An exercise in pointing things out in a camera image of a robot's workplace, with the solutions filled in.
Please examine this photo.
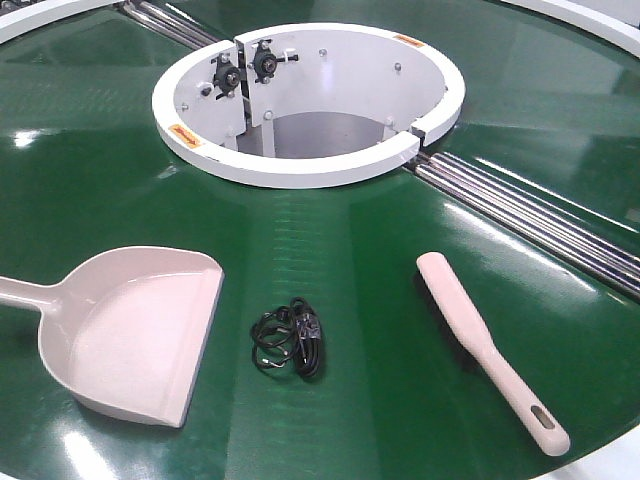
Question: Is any left black bearing mount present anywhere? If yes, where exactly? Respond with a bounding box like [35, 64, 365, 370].
[211, 53, 241, 100]

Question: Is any right steel roller set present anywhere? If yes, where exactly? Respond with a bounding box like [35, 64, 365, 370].
[407, 152, 639, 300]

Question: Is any white central ring housing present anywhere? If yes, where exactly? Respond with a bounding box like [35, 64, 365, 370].
[151, 23, 466, 189]

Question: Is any white rim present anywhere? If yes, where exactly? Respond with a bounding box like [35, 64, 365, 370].
[0, 0, 119, 43]
[508, 0, 639, 57]

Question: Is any black cable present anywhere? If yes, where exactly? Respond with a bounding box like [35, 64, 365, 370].
[249, 296, 326, 383]

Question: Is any pink hand brush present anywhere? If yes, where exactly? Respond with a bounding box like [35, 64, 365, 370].
[416, 252, 571, 457]

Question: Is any pink plastic dustpan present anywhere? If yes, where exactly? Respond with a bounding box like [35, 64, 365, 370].
[1, 246, 224, 428]

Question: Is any white outer rim right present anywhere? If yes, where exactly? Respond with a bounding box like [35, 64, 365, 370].
[508, 0, 639, 57]

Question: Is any orange arrow warning sticker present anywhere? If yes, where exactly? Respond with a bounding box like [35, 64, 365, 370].
[169, 124, 202, 149]

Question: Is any right black bearing mount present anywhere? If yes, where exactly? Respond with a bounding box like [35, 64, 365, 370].
[247, 39, 300, 84]

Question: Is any white outer rim left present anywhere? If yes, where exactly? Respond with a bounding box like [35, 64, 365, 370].
[0, 0, 119, 43]

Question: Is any orange rear warning sticker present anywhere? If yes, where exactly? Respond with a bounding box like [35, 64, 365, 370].
[393, 34, 425, 48]

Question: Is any steel roller set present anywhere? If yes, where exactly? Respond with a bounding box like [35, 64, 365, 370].
[118, 1, 220, 50]
[407, 152, 639, 300]

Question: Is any black bearing mount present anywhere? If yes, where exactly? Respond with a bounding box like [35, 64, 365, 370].
[211, 53, 241, 100]
[247, 39, 300, 84]

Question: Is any rear steel roller set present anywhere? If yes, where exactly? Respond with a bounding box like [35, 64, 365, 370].
[118, 1, 220, 50]

